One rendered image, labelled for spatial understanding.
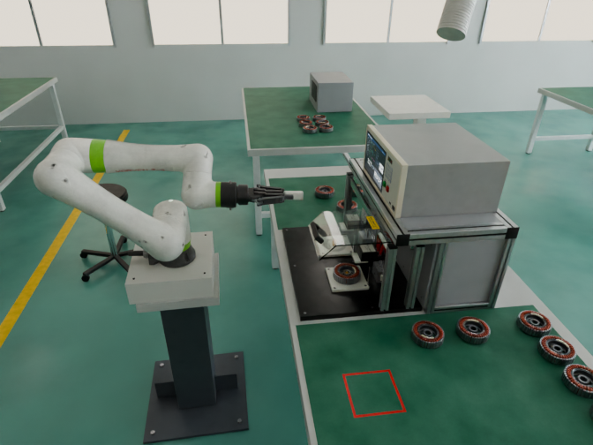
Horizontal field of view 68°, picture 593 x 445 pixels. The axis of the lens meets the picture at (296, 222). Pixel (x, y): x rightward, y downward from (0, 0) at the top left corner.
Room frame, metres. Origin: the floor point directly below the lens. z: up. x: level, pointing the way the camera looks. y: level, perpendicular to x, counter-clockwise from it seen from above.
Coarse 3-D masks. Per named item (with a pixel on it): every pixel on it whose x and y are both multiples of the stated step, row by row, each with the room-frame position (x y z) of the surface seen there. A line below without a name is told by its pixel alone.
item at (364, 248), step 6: (360, 246) 1.47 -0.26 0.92; (366, 246) 1.47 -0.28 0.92; (372, 246) 1.47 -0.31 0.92; (360, 252) 1.44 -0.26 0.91; (366, 252) 1.43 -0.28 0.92; (372, 252) 1.43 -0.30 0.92; (354, 258) 1.44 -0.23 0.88; (360, 258) 1.43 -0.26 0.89; (366, 258) 1.42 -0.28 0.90; (372, 258) 1.43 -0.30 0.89; (378, 258) 1.43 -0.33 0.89; (384, 258) 1.43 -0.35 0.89; (396, 258) 1.44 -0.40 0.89
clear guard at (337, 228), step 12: (324, 216) 1.45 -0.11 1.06; (336, 216) 1.45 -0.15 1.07; (348, 216) 1.45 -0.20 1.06; (360, 216) 1.46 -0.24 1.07; (324, 228) 1.39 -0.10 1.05; (336, 228) 1.37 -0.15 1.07; (348, 228) 1.37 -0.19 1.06; (360, 228) 1.37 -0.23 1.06; (384, 228) 1.37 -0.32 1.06; (324, 240) 1.32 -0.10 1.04; (336, 240) 1.29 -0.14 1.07; (348, 240) 1.29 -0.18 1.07; (360, 240) 1.29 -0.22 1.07; (372, 240) 1.29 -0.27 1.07; (384, 240) 1.29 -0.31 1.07; (324, 252) 1.27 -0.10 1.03
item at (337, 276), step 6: (342, 264) 1.49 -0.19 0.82; (348, 264) 1.49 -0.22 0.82; (336, 270) 1.44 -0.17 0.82; (342, 270) 1.47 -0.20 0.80; (348, 270) 1.46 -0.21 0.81; (354, 270) 1.45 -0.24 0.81; (336, 276) 1.41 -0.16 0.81; (342, 276) 1.40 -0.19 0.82; (348, 276) 1.40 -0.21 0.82; (354, 276) 1.40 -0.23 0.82; (342, 282) 1.40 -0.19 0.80; (348, 282) 1.39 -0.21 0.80; (354, 282) 1.40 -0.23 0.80
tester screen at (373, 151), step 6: (366, 144) 1.77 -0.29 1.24; (372, 144) 1.69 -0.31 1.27; (366, 150) 1.76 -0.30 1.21; (372, 150) 1.68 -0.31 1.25; (378, 150) 1.62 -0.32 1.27; (366, 156) 1.76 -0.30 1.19; (372, 156) 1.67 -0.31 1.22; (378, 156) 1.61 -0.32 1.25; (384, 156) 1.54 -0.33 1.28; (366, 162) 1.75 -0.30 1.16; (372, 162) 1.67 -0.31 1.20; (384, 162) 1.53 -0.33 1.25; (366, 168) 1.74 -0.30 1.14; (372, 168) 1.66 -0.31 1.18
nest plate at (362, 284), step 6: (330, 270) 1.49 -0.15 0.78; (360, 270) 1.49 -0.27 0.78; (330, 276) 1.45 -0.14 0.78; (360, 276) 1.45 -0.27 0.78; (330, 282) 1.41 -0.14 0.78; (336, 282) 1.41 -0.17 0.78; (360, 282) 1.42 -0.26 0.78; (366, 282) 1.42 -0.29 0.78; (336, 288) 1.37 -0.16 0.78; (342, 288) 1.38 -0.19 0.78; (348, 288) 1.38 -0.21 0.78; (354, 288) 1.38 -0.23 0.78; (360, 288) 1.38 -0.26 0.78; (366, 288) 1.38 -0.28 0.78
